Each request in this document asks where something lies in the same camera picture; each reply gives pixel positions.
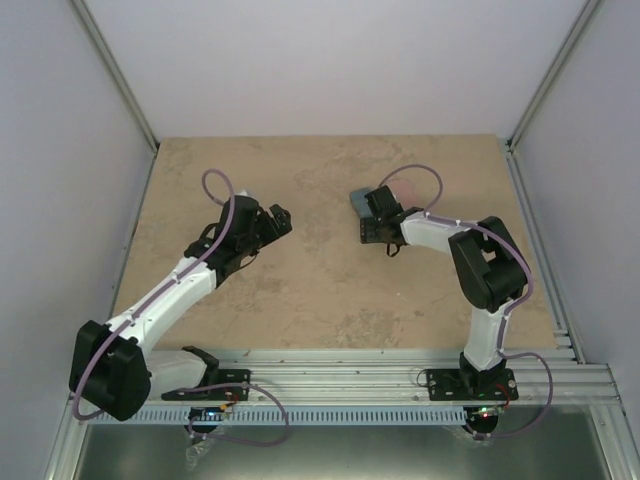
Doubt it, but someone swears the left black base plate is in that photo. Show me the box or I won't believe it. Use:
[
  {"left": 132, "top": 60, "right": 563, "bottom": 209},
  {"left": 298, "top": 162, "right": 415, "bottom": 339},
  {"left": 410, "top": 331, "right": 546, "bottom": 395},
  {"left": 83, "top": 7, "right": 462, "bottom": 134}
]
[{"left": 160, "top": 369, "right": 252, "bottom": 403}]

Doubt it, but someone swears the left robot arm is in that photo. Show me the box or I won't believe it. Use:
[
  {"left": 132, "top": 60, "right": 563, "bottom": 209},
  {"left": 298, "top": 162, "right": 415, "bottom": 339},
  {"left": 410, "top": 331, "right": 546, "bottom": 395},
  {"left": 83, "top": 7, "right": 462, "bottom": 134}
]
[{"left": 69, "top": 193, "right": 293, "bottom": 421}]

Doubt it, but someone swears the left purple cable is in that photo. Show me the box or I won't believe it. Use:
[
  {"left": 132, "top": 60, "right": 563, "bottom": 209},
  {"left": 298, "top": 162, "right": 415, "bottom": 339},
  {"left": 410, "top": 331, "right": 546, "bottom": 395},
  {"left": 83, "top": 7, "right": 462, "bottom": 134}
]
[{"left": 72, "top": 168, "right": 291, "bottom": 449}]

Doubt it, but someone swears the corner aluminium post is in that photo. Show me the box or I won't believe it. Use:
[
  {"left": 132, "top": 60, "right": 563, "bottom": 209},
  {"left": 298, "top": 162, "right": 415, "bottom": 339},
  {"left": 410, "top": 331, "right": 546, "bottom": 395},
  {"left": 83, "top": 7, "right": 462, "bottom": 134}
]
[
  {"left": 69, "top": 0, "right": 160, "bottom": 155},
  {"left": 505, "top": 0, "right": 605, "bottom": 153}
]

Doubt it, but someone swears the left corner aluminium post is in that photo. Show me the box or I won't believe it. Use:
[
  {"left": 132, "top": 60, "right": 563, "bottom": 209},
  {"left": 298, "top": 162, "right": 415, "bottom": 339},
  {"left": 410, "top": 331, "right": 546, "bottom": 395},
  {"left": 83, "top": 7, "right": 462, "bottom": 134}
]
[{"left": 69, "top": 0, "right": 160, "bottom": 155}]

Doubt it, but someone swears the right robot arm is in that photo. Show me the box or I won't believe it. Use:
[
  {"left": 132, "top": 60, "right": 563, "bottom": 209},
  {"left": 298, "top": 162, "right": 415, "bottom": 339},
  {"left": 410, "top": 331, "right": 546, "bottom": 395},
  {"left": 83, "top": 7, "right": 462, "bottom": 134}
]
[{"left": 349, "top": 185, "right": 532, "bottom": 401}]

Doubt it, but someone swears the blue-grey glasses case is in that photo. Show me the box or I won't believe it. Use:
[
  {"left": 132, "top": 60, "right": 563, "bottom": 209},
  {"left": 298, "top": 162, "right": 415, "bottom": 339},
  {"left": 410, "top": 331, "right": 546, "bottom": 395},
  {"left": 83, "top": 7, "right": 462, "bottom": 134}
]
[{"left": 349, "top": 187, "right": 374, "bottom": 219}]

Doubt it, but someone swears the pink glasses case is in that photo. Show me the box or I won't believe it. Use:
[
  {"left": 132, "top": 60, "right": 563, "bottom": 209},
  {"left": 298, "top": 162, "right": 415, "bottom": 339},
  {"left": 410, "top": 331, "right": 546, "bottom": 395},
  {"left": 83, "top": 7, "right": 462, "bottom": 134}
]
[{"left": 387, "top": 178, "right": 422, "bottom": 210}]

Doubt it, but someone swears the aluminium rail frame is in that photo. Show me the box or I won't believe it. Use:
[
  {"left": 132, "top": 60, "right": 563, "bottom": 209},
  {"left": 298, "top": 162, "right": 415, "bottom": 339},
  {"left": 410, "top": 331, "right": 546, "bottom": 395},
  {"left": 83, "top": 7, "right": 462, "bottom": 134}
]
[{"left": 49, "top": 135, "right": 639, "bottom": 479}]

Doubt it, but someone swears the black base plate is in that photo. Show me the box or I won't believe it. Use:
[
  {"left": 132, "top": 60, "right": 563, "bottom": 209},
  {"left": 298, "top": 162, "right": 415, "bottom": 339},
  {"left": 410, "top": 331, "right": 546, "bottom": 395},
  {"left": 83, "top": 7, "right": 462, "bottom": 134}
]
[
  {"left": 426, "top": 369, "right": 519, "bottom": 402},
  {"left": 160, "top": 369, "right": 252, "bottom": 403}
]

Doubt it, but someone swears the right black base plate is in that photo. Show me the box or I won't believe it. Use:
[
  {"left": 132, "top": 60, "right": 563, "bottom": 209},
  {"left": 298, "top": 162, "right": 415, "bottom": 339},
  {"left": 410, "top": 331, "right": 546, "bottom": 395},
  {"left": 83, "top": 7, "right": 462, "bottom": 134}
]
[{"left": 426, "top": 369, "right": 519, "bottom": 402}]

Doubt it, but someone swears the right corner aluminium post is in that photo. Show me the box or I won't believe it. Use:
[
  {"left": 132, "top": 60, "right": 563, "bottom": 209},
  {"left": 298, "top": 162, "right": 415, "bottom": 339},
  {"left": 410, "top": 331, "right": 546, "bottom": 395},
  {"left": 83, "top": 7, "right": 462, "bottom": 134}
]
[{"left": 505, "top": 0, "right": 605, "bottom": 153}]

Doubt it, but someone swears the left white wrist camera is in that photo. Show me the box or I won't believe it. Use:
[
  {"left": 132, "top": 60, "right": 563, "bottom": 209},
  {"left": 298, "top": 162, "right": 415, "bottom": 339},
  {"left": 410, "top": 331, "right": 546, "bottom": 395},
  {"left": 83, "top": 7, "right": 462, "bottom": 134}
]
[{"left": 235, "top": 189, "right": 255, "bottom": 198}]

